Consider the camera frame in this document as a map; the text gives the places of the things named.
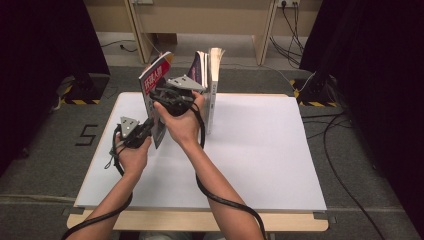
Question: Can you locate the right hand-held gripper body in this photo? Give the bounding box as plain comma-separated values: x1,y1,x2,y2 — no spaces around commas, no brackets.
159,74,205,118

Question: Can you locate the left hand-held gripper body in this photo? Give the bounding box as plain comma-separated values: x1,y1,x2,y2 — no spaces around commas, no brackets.
115,116,148,150

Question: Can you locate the brown magazine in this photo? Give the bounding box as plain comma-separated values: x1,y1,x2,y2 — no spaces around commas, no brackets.
138,50,175,150

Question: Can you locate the white book with picture grid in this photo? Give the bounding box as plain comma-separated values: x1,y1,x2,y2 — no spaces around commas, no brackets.
203,47,226,135

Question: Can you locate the person's left hand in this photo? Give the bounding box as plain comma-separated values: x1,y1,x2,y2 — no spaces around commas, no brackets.
114,134,153,179

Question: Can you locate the person's right hand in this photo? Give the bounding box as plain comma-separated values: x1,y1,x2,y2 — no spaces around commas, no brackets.
153,92,206,149

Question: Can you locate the black stand base hazard tape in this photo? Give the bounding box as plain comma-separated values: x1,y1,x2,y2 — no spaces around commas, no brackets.
289,77,338,108
63,73,110,105

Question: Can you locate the beige wooden desk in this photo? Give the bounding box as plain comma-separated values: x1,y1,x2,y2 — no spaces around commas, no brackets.
83,0,323,66

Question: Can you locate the light wooden table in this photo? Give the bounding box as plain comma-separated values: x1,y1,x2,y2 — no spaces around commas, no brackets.
66,91,329,233

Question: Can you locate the black curtain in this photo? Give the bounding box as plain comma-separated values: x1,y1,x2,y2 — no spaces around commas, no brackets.
299,0,424,231
0,0,111,178

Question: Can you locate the left hand-held gripper cable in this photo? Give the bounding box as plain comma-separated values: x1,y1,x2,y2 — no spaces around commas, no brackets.
61,124,134,240

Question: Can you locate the hand-held gripper cable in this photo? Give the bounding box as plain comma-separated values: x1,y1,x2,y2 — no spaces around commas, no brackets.
189,103,268,240
61,124,134,240

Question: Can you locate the right hand-held gripper cable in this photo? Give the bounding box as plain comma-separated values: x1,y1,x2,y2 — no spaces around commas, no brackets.
189,103,268,240

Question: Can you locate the black cable with plug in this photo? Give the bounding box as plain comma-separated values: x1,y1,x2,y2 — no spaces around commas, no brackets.
99,39,138,53

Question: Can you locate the grey metal table bracket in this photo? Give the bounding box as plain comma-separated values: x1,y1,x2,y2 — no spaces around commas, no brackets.
62,206,85,216
312,211,337,224

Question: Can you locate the black cable bundle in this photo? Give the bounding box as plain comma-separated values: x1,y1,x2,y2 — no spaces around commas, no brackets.
269,2,305,69

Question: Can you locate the long black floor cable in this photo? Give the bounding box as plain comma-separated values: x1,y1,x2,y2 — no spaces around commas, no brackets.
321,112,389,240

